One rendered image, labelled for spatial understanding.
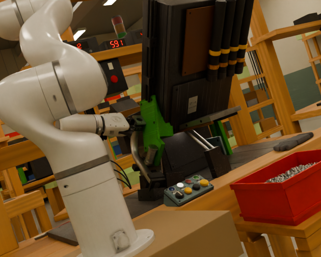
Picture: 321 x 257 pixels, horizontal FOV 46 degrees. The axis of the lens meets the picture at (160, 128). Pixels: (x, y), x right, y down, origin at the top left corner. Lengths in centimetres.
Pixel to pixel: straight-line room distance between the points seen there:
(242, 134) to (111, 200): 153
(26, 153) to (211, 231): 110
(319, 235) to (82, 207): 62
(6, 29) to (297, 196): 90
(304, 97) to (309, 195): 1078
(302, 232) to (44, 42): 77
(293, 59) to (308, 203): 1079
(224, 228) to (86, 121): 74
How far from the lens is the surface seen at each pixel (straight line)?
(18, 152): 172
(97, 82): 79
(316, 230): 108
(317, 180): 114
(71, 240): 131
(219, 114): 139
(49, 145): 78
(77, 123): 138
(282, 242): 239
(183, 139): 170
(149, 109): 148
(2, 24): 114
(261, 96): 821
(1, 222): 162
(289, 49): 1186
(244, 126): 223
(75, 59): 81
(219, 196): 128
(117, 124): 144
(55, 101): 79
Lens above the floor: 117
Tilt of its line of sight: 1 degrees down
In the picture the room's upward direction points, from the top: 19 degrees counter-clockwise
